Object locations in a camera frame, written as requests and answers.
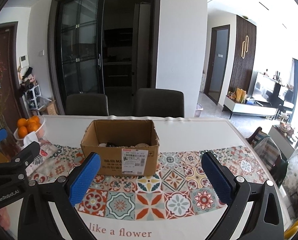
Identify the pink round sensor light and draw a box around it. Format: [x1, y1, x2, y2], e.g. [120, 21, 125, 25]
[135, 143, 149, 147]

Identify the person left hand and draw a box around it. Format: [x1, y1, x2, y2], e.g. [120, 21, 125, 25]
[0, 207, 10, 231]

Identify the white basket of oranges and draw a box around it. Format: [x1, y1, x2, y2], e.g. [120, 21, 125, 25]
[14, 115, 46, 141]

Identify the white shoe rack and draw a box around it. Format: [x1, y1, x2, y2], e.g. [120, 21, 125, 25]
[25, 85, 43, 111]

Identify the floral fabric tissue cover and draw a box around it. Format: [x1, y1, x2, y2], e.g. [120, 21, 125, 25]
[23, 132, 58, 176]

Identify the patterned tile table runner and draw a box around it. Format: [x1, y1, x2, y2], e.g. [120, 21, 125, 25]
[30, 145, 268, 220]

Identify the dark chair left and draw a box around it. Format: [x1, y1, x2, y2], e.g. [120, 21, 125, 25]
[65, 93, 109, 116]

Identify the dark chair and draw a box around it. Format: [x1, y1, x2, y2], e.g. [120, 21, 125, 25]
[65, 93, 109, 116]
[133, 88, 185, 118]

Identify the brown cardboard box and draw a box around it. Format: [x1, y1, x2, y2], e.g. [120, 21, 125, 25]
[80, 120, 159, 176]

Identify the white tv console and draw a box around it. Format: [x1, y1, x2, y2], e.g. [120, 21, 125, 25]
[222, 96, 277, 118]

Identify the black glass cabinet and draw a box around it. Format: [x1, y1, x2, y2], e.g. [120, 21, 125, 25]
[47, 0, 159, 116]

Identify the dark chair right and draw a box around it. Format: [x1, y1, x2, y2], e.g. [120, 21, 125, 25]
[133, 88, 185, 118]

